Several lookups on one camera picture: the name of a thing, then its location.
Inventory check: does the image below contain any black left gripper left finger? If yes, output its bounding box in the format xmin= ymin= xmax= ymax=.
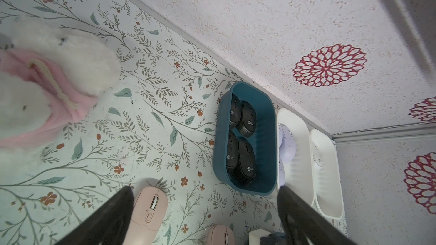
xmin=57 ymin=186 xmax=134 ymax=245

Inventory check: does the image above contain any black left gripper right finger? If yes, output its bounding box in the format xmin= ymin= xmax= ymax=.
xmin=277 ymin=186 xmax=355 ymax=245

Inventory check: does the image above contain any pink mouse top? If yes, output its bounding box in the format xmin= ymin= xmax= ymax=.
xmin=123 ymin=187 xmax=168 ymax=245

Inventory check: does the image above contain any pink mouse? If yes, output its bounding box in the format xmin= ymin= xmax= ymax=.
xmin=123 ymin=187 xmax=168 ymax=245
xmin=206 ymin=225 xmax=235 ymax=245

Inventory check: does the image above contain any teal storage box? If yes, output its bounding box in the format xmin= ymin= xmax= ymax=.
xmin=212 ymin=82 xmax=278 ymax=196

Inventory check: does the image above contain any white mouse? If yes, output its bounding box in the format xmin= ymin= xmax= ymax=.
xmin=312 ymin=142 xmax=324 ymax=170

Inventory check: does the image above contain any purple mouse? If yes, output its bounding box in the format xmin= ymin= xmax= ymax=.
xmin=279 ymin=124 xmax=296 ymax=164
xmin=278 ymin=158 xmax=286 ymax=187

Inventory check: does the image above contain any black mouse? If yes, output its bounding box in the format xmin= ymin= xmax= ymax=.
xmin=229 ymin=94 xmax=242 ymax=129
xmin=236 ymin=139 xmax=257 ymax=185
xmin=236 ymin=101 xmax=257 ymax=138
xmin=226 ymin=130 xmax=239 ymax=172

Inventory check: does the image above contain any right white storage box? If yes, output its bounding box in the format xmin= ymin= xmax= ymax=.
xmin=310 ymin=129 xmax=344 ymax=220

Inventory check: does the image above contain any white storage box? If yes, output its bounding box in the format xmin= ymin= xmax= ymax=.
xmin=310 ymin=129 xmax=344 ymax=220
xmin=273 ymin=108 xmax=315 ymax=206

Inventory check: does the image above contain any left white storage box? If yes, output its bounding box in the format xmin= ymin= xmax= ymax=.
xmin=273 ymin=108 xmax=315 ymax=206

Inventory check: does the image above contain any floral table mat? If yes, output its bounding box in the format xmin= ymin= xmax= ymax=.
xmin=1 ymin=0 xmax=281 ymax=245

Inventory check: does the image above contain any white plush dog toy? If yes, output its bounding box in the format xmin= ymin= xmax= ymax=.
xmin=1 ymin=17 xmax=121 ymax=164

